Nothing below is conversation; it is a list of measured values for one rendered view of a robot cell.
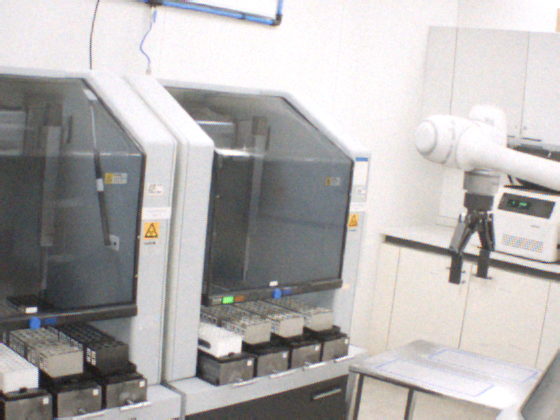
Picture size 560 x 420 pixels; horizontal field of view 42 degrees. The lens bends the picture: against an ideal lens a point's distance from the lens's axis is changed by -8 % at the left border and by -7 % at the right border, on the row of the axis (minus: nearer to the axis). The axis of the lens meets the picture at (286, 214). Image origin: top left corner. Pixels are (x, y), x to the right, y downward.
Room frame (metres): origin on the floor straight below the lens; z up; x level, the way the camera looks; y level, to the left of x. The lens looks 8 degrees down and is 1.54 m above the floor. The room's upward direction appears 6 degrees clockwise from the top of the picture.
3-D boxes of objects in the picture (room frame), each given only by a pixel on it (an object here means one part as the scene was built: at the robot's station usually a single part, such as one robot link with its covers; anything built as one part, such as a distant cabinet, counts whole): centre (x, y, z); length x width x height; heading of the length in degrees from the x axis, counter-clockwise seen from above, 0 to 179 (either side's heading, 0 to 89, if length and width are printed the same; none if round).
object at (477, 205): (1.82, -0.45, 1.36); 0.08 x 0.07 x 0.09; 137
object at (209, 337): (2.32, 0.24, 0.83); 0.30 x 0.10 x 0.06; 47
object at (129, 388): (2.12, 0.61, 0.78); 0.73 x 0.14 x 0.09; 47
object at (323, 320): (2.59, -0.15, 0.85); 0.12 x 0.02 x 0.06; 136
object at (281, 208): (2.59, 0.18, 1.28); 0.61 x 0.51 x 0.63; 137
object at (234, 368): (2.42, 0.33, 0.78); 0.73 x 0.14 x 0.09; 47
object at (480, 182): (1.82, -0.45, 1.43); 0.09 x 0.09 x 0.06
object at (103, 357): (1.96, 0.44, 0.85); 0.12 x 0.02 x 0.06; 137
